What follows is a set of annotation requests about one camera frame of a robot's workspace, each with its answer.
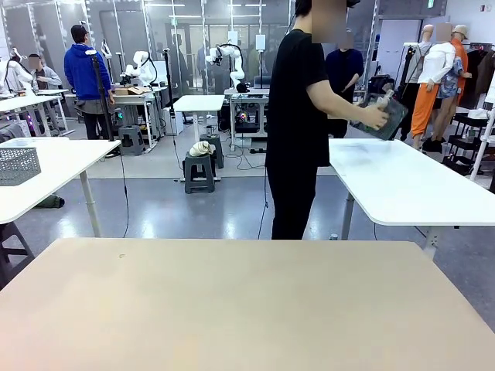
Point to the person's right hand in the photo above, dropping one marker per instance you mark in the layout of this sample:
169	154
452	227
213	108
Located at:
376	116

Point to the person's left hand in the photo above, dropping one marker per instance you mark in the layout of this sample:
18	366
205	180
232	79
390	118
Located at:
386	97

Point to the grey mesh basket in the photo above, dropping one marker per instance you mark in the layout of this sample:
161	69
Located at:
19	166
398	116

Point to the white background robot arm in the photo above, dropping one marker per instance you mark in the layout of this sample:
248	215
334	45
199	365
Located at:
236	65
15	73
143	69

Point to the person's right forearm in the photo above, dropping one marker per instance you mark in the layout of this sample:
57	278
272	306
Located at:
340	106

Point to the black suitcase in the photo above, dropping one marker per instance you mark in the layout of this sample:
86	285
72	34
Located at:
381	89

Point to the person in navy clothes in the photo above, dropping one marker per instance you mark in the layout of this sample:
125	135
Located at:
344	69

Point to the mannequin with orange trousers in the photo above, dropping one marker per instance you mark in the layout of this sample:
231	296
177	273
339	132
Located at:
437	65

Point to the white table with square leg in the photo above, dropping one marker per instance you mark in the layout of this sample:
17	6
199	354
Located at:
406	178

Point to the person in black clothes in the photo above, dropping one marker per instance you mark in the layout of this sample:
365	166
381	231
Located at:
294	96

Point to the mannequin with cap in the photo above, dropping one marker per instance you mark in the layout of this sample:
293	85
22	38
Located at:
459	46

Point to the black trolley cart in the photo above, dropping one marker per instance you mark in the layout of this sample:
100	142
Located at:
468	135

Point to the rack of dark clothes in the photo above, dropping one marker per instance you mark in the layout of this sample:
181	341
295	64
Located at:
483	73

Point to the white slanted pole stand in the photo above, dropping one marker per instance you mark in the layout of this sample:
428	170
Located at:
485	143

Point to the white desk with computer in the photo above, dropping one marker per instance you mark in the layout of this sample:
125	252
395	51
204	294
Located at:
247	112

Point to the white panel on stand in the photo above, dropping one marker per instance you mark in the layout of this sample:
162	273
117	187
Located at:
232	38
260	41

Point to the grey plastic stool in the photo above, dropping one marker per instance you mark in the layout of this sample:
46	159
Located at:
217	147
131	139
199	174

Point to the beige cloth bundle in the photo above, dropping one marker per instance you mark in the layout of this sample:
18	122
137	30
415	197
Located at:
202	148

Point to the small white background table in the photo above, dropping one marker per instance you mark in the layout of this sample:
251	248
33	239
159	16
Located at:
199	102

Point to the open cardboard box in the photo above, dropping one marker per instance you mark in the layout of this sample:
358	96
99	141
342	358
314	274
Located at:
131	91

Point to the person in blue hoodie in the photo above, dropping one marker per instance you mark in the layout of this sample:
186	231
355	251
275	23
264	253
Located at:
83	69

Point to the seated person in grey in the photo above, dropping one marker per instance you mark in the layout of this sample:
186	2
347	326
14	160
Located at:
46	77

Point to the dark green bag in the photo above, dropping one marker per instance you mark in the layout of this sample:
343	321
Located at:
50	201

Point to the long white background table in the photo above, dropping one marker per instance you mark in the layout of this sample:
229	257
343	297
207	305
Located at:
31	101

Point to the black plastic stool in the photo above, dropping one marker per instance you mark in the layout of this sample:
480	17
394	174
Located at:
11	251

